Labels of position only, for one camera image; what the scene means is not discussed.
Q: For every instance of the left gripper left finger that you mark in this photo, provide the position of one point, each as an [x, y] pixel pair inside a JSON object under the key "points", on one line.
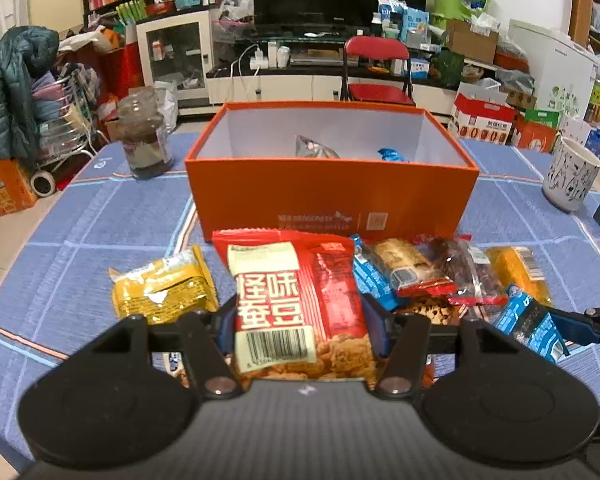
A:
{"points": [[129, 393]]}

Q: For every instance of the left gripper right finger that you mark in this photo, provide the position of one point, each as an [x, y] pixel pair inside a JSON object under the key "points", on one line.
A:
{"points": [[480, 392]]}

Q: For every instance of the orange yellow cake packet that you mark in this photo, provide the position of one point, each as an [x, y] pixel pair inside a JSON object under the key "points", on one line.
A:
{"points": [[516, 265]]}

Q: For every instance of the red broad bean snack bag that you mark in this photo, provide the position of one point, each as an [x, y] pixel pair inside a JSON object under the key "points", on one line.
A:
{"points": [[298, 311]]}

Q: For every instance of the blue packet at right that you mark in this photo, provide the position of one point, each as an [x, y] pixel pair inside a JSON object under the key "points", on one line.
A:
{"points": [[531, 324]]}

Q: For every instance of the orange chocolate chip cookie packet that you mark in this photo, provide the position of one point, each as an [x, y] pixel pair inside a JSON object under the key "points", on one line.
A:
{"points": [[437, 309]]}

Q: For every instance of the blue plaid tablecloth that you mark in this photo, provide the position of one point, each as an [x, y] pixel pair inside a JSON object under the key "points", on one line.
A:
{"points": [[56, 296]]}

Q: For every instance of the yellow foil snack packet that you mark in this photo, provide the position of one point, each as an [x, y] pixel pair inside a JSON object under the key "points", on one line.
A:
{"points": [[165, 289]]}

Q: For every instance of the clear packet dried red fruit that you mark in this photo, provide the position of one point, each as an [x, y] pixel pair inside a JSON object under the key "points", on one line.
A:
{"points": [[467, 267]]}

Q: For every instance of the white cat pattern mug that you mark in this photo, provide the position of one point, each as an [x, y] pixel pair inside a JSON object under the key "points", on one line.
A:
{"points": [[571, 175]]}

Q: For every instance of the clear red biscuit packet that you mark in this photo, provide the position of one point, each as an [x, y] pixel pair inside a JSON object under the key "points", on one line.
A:
{"points": [[410, 274]]}

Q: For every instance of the blue black cookie packet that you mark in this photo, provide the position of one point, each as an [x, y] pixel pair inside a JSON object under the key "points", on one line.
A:
{"points": [[370, 281]]}

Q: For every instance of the red white cardboard carton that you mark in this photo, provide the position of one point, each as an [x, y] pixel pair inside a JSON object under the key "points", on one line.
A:
{"points": [[481, 114]]}

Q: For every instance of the orange box on floor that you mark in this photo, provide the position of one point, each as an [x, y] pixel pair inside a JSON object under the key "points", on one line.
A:
{"points": [[15, 190]]}

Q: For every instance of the white chest freezer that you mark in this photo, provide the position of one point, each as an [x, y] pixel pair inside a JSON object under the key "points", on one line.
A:
{"points": [[564, 73]]}

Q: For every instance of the orange cardboard storage box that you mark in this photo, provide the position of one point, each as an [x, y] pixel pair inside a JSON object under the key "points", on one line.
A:
{"points": [[244, 173]]}

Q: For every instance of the blue snack packet in box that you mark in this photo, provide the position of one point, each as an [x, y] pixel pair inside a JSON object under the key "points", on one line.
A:
{"points": [[391, 155]]}

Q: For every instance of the glass jar with dark contents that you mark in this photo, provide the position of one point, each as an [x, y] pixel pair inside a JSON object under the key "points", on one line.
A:
{"points": [[144, 136]]}

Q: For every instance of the brown cardboard box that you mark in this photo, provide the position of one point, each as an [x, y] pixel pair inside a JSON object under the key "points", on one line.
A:
{"points": [[461, 39]]}

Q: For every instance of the silver snack packet in box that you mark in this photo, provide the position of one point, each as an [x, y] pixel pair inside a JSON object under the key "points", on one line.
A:
{"points": [[308, 148]]}

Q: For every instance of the red folding chair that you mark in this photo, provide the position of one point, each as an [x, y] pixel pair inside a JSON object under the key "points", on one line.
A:
{"points": [[387, 71]]}

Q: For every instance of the white glass door cabinet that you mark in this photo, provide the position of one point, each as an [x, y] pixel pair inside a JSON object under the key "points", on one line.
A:
{"points": [[178, 48]]}

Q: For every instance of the white low tv stand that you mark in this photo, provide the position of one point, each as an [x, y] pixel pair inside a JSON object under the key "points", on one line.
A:
{"points": [[228, 85]]}

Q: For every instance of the dark green puffer jacket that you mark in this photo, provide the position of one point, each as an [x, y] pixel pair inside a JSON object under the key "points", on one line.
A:
{"points": [[27, 53]]}

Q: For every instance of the wire laundry rack with clothes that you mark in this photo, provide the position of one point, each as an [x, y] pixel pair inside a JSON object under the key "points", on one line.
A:
{"points": [[65, 103]]}

